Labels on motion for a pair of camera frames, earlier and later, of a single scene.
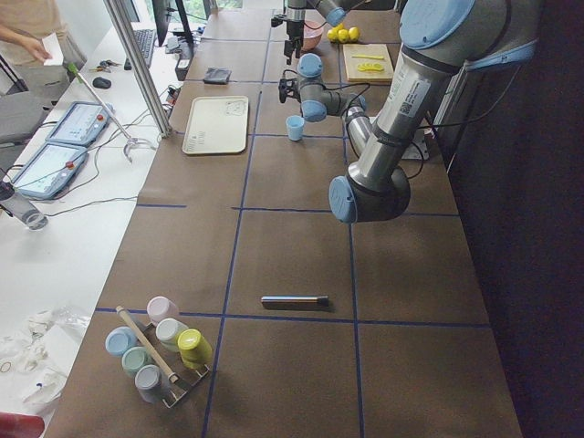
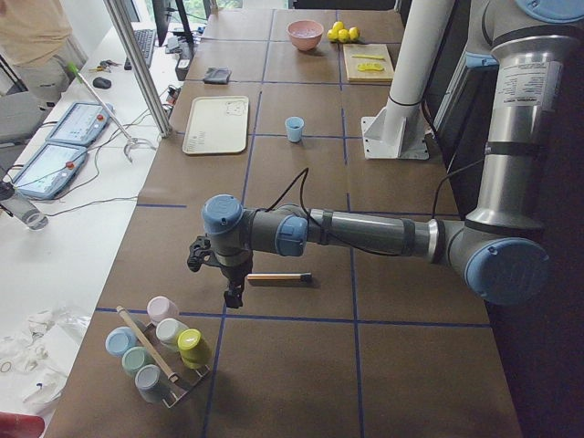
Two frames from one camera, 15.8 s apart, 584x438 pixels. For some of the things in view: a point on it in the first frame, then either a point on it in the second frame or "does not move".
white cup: x=167 y=331 does not move
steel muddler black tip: x=296 y=302 -> x=306 y=276
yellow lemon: x=354 y=33 does not move
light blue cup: x=295 y=124 does not move
